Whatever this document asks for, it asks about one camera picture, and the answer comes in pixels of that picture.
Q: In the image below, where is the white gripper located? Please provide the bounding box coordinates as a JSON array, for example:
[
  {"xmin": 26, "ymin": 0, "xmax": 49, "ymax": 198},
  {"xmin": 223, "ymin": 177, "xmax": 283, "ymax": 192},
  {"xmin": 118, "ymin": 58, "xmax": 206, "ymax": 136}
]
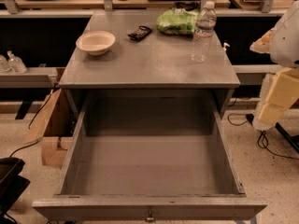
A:
[{"xmin": 249, "ymin": 30, "xmax": 299, "ymax": 131}]

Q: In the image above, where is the clear plastic water bottle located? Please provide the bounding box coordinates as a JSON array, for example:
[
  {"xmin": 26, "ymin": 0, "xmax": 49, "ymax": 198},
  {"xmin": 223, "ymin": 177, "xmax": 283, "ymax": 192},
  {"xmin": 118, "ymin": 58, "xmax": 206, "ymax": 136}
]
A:
[{"xmin": 191, "ymin": 1, "xmax": 217, "ymax": 63}]

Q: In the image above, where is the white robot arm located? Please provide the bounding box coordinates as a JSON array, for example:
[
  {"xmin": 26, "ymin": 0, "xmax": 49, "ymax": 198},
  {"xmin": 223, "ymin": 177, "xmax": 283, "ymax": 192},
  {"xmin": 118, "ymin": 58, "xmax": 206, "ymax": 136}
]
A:
[{"xmin": 250, "ymin": 1, "xmax": 299, "ymax": 131}]

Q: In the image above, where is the small white pump bottle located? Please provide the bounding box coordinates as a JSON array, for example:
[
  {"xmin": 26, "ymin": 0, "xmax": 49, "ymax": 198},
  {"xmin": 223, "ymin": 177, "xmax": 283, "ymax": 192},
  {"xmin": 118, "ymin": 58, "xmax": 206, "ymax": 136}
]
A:
[{"xmin": 222, "ymin": 42, "xmax": 230, "ymax": 51}]

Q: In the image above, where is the open grey top drawer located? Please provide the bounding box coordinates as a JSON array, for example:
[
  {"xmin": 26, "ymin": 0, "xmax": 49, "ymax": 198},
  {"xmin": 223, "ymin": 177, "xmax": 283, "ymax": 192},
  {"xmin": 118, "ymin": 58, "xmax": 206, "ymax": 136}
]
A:
[{"xmin": 33, "ymin": 91, "xmax": 266, "ymax": 221}]

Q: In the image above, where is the metal drawer knob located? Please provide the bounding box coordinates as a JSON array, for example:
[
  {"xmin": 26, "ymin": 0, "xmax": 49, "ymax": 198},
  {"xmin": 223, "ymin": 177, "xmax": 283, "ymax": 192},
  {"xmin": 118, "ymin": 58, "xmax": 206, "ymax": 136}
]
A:
[{"xmin": 145, "ymin": 210, "xmax": 155, "ymax": 223}]

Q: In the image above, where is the clear sanitizer bottle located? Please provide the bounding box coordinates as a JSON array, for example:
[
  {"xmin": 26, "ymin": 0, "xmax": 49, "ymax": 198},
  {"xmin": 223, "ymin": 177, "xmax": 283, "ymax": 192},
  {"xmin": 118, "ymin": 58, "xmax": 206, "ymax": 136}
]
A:
[{"xmin": 7, "ymin": 50, "xmax": 27, "ymax": 74}]

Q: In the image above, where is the black power adapter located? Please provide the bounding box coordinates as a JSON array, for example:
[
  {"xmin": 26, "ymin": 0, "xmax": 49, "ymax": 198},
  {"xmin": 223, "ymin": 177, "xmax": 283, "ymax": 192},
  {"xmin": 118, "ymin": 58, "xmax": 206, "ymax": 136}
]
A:
[{"xmin": 246, "ymin": 114, "xmax": 254, "ymax": 123}]

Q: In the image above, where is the green chip bag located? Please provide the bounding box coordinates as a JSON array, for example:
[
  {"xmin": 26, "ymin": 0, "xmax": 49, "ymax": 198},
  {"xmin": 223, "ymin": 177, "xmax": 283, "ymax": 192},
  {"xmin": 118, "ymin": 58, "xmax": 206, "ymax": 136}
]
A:
[{"xmin": 156, "ymin": 8, "xmax": 199, "ymax": 35}]

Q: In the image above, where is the black snack bar wrapper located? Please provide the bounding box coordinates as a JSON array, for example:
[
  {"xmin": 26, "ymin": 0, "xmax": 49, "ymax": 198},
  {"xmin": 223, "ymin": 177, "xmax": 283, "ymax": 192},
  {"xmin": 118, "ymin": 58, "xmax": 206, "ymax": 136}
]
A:
[{"xmin": 128, "ymin": 25, "xmax": 152, "ymax": 42}]

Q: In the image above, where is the grey cabinet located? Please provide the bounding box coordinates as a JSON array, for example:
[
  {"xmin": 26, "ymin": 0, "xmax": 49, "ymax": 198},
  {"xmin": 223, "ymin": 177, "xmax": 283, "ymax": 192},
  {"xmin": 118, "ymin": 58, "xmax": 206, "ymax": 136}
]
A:
[{"xmin": 60, "ymin": 9, "xmax": 240, "ymax": 112}]

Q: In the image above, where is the white paper bowl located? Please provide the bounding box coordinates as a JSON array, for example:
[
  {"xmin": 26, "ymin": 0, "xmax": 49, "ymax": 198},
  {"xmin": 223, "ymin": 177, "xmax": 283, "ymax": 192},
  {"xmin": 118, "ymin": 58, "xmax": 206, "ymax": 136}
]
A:
[{"xmin": 76, "ymin": 31, "xmax": 115, "ymax": 56}]

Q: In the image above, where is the cardboard box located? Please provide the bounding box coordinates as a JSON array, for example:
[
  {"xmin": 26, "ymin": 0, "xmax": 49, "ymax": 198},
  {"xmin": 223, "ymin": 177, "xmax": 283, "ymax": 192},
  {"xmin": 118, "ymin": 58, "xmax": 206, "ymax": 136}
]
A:
[{"xmin": 23, "ymin": 88, "xmax": 72, "ymax": 167}]

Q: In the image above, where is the black bin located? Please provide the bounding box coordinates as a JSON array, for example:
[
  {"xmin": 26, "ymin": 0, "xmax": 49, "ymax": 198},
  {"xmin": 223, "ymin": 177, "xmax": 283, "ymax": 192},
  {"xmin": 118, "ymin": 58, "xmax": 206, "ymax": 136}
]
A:
[{"xmin": 0, "ymin": 157, "xmax": 30, "ymax": 218}]

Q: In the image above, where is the black floor cable right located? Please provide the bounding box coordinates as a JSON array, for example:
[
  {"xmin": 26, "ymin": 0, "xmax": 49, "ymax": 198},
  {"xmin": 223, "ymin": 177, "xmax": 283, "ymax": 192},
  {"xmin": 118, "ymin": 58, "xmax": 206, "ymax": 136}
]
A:
[{"xmin": 227, "ymin": 111, "xmax": 299, "ymax": 161}]

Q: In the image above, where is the black floor cable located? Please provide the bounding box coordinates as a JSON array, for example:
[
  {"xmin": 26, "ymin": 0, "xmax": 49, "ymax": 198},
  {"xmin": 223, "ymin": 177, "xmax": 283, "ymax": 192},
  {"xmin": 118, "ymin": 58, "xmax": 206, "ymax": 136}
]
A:
[
  {"xmin": 8, "ymin": 87, "xmax": 55, "ymax": 158},
  {"xmin": 227, "ymin": 111, "xmax": 299, "ymax": 161}
]

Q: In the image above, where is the black floor cable left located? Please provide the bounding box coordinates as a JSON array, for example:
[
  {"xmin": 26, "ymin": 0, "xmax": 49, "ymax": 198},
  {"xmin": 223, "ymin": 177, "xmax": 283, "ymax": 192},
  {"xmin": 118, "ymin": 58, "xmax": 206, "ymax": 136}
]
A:
[{"xmin": 8, "ymin": 87, "xmax": 55, "ymax": 158}]

